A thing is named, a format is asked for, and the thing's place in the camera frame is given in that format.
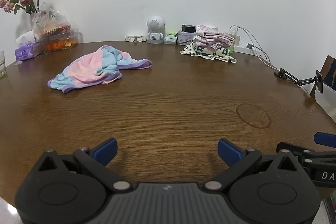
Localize pink blue purple-trimmed garment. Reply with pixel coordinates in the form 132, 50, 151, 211
47, 45, 153, 94

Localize folded pink floral clothes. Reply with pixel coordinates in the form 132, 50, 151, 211
193, 24, 236, 50

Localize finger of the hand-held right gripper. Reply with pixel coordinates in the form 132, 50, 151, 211
314, 132, 336, 147
276, 142, 336, 169

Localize cream green-flower cloth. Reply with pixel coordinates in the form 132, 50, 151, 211
180, 42, 237, 63

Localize grey charging cable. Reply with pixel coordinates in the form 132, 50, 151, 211
247, 43, 279, 70

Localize clear plastic snack bag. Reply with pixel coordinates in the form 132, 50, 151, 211
33, 2, 72, 36

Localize clear container with orange food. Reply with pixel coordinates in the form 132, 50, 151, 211
39, 30, 80, 53

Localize clear drinking glass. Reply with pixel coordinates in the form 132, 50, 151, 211
0, 50, 7, 79

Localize brown chair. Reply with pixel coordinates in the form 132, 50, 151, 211
309, 55, 336, 98

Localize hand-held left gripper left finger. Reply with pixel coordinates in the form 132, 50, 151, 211
37, 137, 133, 193

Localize pink flower vase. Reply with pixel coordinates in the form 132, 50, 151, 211
29, 11, 42, 31

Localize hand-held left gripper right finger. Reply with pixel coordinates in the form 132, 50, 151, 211
203, 138, 302, 191

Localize white clip strip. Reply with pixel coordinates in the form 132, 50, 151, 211
125, 34, 147, 42

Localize purple tissue box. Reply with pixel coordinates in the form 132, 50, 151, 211
14, 42, 44, 62

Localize white robot-shaped speaker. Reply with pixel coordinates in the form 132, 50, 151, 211
146, 15, 166, 44

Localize grey tin box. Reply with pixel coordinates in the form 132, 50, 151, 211
176, 30, 196, 45

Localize white power strip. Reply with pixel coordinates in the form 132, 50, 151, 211
233, 44, 259, 57

